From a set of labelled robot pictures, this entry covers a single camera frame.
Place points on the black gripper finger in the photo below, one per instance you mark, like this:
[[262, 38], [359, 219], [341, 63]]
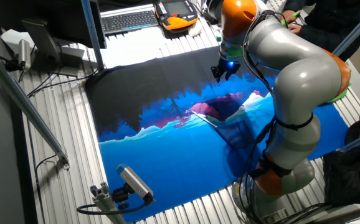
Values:
[[216, 74], [230, 74]]

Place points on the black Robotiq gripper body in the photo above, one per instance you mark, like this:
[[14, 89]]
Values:
[[230, 64]]

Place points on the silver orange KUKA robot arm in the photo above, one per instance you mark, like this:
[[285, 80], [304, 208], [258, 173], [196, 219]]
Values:
[[304, 77]]

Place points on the person's left hand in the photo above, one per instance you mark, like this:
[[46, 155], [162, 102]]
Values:
[[294, 28]]

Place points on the person's right hand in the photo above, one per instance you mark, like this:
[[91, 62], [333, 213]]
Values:
[[289, 16]]

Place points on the orange black teach pendant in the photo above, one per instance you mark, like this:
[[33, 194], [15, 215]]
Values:
[[177, 17]]

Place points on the printed landscape cloth mat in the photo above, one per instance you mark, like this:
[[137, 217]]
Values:
[[167, 161]]

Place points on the black silver keyboard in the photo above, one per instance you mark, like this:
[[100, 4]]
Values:
[[128, 20]]

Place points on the person in black jacket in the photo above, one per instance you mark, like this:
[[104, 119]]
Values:
[[329, 18]]

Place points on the green crumpled cloth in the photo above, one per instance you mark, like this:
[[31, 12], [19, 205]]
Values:
[[339, 97]]

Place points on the black jacket pile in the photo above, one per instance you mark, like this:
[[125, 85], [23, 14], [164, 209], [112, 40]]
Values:
[[351, 174]]

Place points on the black monitor with stand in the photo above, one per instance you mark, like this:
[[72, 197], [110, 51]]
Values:
[[68, 18]]

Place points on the white paper sheet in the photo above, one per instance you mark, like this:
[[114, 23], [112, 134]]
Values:
[[10, 37]]

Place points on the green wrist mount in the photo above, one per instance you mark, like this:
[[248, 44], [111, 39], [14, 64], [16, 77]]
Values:
[[231, 51]]

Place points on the aluminium frame post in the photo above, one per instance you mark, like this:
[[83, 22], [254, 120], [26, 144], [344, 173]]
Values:
[[91, 31]]

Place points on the silver camera with blue end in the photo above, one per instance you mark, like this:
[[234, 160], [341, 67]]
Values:
[[134, 182]]

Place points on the short aluminium extrusion mount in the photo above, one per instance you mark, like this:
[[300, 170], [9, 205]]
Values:
[[105, 202]]

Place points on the small silver camera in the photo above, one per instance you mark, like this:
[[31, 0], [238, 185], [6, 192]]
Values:
[[24, 53]]

